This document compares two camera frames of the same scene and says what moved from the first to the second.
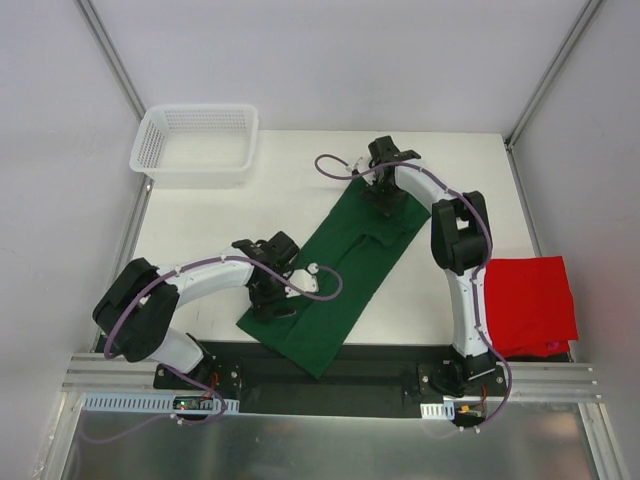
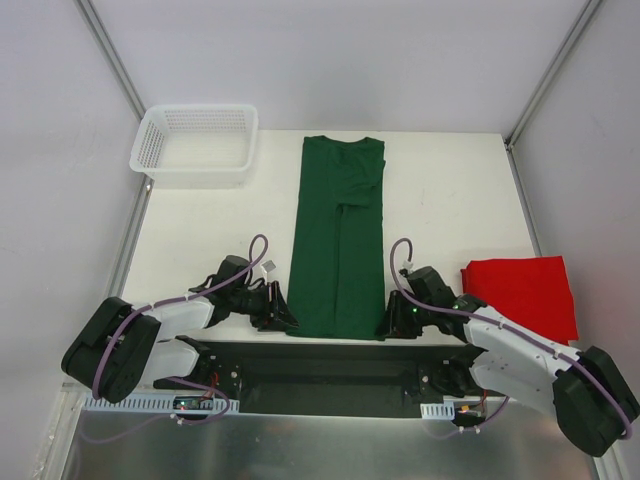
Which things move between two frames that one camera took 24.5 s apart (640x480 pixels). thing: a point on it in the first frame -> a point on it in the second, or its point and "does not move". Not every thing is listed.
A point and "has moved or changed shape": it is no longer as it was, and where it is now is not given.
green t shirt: x=352 y=259 has moved or changed shape
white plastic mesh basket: x=197 y=146 does not move
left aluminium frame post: x=112 y=57 does not move
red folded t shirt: x=530 y=307 does not move
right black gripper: x=385 y=195 -> x=398 y=313
